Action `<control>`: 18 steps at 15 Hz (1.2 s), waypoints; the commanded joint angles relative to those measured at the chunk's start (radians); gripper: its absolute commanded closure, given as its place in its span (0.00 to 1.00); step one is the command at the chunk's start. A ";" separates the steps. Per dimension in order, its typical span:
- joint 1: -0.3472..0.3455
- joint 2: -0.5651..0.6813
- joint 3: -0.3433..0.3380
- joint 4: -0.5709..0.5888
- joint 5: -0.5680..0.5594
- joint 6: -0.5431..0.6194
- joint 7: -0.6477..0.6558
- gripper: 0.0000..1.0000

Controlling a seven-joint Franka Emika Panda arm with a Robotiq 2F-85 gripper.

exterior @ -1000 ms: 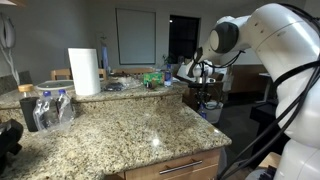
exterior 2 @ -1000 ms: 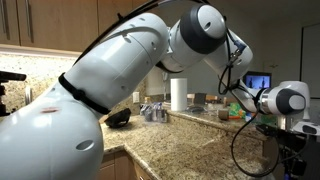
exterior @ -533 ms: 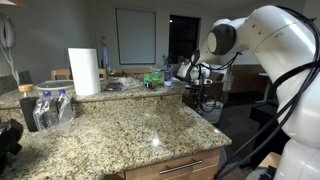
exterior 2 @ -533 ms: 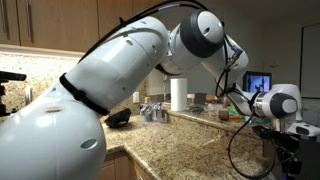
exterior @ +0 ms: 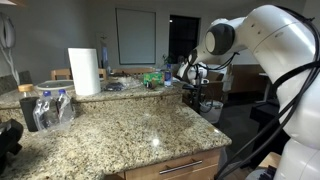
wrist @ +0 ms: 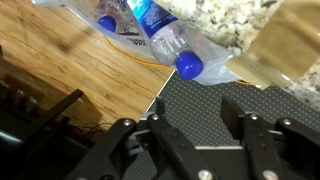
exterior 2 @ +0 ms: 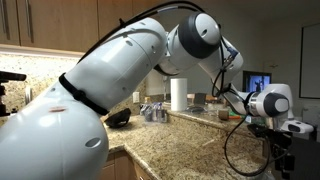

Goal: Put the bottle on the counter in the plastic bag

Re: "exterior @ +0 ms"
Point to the round grey plate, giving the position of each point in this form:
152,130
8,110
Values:
55,85

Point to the dark window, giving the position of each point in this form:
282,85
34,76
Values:
184,38

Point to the brown cardboard box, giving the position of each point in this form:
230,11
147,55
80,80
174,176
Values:
218,88

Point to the crumpled plastic wrapper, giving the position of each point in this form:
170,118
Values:
115,86

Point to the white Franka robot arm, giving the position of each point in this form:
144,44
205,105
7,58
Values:
266,36

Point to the clear bottle blue cap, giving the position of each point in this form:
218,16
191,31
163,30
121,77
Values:
65,106
46,110

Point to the brown wooden cabinet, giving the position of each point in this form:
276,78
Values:
253,78

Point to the grey wall whiteboard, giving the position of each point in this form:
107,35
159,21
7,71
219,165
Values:
136,36

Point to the light wooden board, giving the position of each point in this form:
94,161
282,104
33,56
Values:
270,159

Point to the blue upright item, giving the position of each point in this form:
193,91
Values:
104,60

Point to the black canister wooden lid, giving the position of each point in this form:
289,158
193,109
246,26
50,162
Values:
28,110

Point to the small white table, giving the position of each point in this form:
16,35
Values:
266,78

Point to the white paper towel roll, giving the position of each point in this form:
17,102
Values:
84,71

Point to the clear plastic water bottles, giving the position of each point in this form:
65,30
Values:
53,113

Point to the wooden chair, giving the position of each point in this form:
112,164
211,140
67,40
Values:
60,73
103,73

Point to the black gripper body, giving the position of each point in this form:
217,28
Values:
191,91

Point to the white wall phone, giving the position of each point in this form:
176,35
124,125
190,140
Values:
8,30

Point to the white trash bin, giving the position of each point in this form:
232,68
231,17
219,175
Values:
213,111

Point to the water bottle blue label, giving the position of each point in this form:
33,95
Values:
168,76

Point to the wooden drawer front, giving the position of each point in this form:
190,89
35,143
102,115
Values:
173,166

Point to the black side table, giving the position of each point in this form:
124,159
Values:
266,123

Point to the small green plant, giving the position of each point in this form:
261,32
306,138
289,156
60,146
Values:
167,59

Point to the black bulky device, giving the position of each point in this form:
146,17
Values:
9,140

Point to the green snack box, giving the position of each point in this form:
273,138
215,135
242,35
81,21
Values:
153,78

